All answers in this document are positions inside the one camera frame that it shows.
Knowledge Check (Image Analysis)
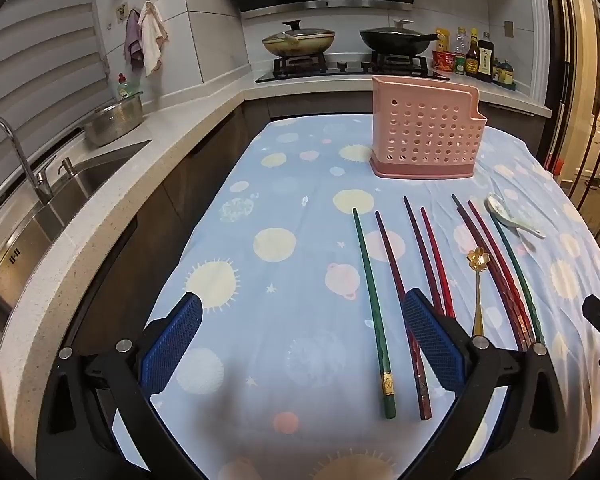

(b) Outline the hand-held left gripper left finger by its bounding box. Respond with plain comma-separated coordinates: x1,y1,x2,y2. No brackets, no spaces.
35,291,206,480

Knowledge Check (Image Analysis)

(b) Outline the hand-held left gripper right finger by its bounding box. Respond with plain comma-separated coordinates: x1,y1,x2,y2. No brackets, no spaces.
401,288,581,480

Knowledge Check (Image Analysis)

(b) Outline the green chopstick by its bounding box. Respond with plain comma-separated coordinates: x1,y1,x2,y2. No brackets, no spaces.
352,208,397,420
488,209,546,347

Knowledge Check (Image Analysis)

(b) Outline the dark red chopstick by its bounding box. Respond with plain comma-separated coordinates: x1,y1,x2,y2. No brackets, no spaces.
375,211,433,421
451,194,528,352
403,196,445,313

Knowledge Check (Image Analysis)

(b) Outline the pink perforated utensil holder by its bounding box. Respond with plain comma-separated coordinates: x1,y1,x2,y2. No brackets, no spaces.
369,75,488,179

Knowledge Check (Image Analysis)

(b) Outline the gold flower spoon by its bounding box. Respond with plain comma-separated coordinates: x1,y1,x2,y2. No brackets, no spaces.
466,247,486,337

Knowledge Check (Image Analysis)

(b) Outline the white ceramic spoon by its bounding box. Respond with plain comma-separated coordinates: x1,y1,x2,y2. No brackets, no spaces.
486,193,546,239

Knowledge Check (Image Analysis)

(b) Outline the blue planet print tablecloth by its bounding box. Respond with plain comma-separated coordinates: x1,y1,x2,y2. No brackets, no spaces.
112,114,600,480

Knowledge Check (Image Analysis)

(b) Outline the stainless steel sink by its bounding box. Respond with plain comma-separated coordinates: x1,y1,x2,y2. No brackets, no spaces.
0,140,153,356

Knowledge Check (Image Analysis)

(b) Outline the stainless steel pot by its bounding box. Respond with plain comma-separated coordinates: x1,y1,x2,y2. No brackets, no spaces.
82,91,145,147

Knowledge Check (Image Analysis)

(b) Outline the glass sliding door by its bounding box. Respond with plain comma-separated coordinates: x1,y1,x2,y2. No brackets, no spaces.
540,0,600,246

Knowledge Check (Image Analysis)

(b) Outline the chrome faucet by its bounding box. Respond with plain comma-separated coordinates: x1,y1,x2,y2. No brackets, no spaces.
0,115,56,206

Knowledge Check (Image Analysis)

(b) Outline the dark condiment jar set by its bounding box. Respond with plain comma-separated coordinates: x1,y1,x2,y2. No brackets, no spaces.
492,58,517,91

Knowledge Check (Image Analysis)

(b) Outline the black gas stove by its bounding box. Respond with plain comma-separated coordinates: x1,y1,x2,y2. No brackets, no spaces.
254,52,451,83

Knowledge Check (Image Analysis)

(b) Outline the dark soy sauce bottle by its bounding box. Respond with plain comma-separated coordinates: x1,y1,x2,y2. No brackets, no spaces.
477,31,496,84

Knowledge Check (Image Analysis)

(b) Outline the brown sauce bottle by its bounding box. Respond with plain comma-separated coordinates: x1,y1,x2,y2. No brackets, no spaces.
466,28,481,77

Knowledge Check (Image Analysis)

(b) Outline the black wok with lid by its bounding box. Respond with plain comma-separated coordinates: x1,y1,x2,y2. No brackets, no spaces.
359,19,438,56

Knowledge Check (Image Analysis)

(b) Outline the purple hanging towel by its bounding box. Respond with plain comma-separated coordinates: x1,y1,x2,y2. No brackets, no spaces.
125,8,143,68

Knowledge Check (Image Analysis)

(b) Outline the white hanging towel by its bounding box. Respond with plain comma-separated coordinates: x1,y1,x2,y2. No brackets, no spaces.
138,1,168,77

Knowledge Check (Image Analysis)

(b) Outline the beige wok with glass lid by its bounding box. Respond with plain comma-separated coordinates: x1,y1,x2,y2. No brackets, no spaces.
261,20,337,58

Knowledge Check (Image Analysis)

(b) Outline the window blind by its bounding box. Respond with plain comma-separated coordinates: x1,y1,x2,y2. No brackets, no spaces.
0,0,112,128

